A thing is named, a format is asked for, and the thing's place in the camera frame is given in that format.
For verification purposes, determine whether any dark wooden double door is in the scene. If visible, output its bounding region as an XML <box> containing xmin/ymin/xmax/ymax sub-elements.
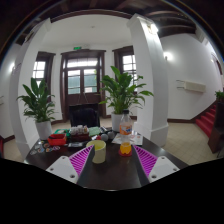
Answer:
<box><xmin>59</xmin><ymin>49</ymin><xmax>107</xmax><ymax>118</ymax></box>

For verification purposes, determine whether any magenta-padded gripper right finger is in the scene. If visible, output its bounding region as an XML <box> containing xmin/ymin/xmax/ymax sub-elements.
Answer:
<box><xmin>132</xmin><ymin>144</ymin><xmax>181</xmax><ymax>186</ymax></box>

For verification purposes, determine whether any white wall radiator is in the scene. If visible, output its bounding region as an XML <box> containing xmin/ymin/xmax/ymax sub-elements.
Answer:
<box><xmin>176</xmin><ymin>79</ymin><xmax>207</xmax><ymax>93</ymax></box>

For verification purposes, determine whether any red carpeted staircase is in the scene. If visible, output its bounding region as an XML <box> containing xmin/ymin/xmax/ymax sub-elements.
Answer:
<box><xmin>194</xmin><ymin>104</ymin><xmax>218</xmax><ymax>138</ymax></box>

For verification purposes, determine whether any green flat box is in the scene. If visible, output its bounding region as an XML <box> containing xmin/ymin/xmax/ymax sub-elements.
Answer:
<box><xmin>53</xmin><ymin>128</ymin><xmax>71</xmax><ymax>136</ymax></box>

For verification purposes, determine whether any potted plant in white pot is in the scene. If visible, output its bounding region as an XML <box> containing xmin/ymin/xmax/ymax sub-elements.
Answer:
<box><xmin>16</xmin><ymin>77</ymin><xmax>57</xmax><ymax>141</ymax></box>
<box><xmin>99</xmin><ymin>65</ymin><xmax>155</xmax><ymax>133</ymax></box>

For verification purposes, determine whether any red plastic box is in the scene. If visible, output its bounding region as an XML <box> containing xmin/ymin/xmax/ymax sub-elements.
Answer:
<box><xmin>47</xmin><ymin>133</ymin><xmax>68</xmax><ymax>147</ymax></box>

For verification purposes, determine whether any green notepad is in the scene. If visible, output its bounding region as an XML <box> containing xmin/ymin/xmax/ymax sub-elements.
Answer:
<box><xmin>87</xmin><ymin>126</ymin><xmax>102</xmax><ymax>137</ymax></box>

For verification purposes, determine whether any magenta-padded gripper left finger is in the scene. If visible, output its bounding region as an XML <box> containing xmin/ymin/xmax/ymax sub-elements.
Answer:
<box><xmin>44</xmin><ymin>144</ymin><xmax>96</xmax><ymax>187</ymax></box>

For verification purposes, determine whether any small black box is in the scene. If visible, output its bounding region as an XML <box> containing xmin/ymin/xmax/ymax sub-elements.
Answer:
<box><xmin>66</xmin><ymin>141</ymin><xmax>84</xmax><ymax>149</ymax></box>

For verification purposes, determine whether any brown tray of white cups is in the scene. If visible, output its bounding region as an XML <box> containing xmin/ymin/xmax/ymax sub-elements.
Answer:
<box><xmin>68</xmin><ymin>124</ymin><xmax>91</xmax><ymax>142</ymax></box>

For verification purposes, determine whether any glowing wall lamp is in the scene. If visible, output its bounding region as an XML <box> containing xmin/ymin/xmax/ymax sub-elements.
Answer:
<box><xmin>163</xmin><ymin>51</ymin><xmax>174</xmax><ymax>63</ymax></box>
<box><xmin>9</xmin><ymin>62</ymin><xmax>18</xmax><ymax>74</ymax></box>

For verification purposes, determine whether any black chair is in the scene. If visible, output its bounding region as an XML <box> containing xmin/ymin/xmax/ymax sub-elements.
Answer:
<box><xmin>68</xmin><ymin>103</ymin><xmax>101</xmax><ymax>128</ymax></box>

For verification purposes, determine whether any flat round red coaster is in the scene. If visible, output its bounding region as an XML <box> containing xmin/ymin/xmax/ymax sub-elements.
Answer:
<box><xmin>118</xmin><ymin>148</ymin><xmax>134</xmax><ymax>158</ymax></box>

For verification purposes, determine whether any dark framed window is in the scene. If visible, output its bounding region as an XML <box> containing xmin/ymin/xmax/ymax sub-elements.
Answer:
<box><xmin>112</xmin><ymin>45</ymin><xmax>138</xmax><ymax>88</ymax></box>
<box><xmin>32</xmin><ymin>51</ymin><xmax>56</xmax><ymax>103</ymax></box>

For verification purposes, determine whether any orange soda plastic bottle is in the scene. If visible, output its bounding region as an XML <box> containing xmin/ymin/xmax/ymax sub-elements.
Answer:
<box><xmin>118</xmin><ymin>109</ymin><xmax>134</xmax><ymax>156</ymax></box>

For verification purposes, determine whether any printed paper sheet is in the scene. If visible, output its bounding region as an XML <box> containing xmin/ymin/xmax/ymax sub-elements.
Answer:
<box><xmin>111</xmin><ymin>132</ymin><xmax>144</xmax><ymax>147</ymax></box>

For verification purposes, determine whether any pale yellow cup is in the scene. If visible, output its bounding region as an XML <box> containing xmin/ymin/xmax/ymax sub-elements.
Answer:
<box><xmin>85</xmin><ymin>139</ymin><xmax>108</xmax><ymax>164</ymax></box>

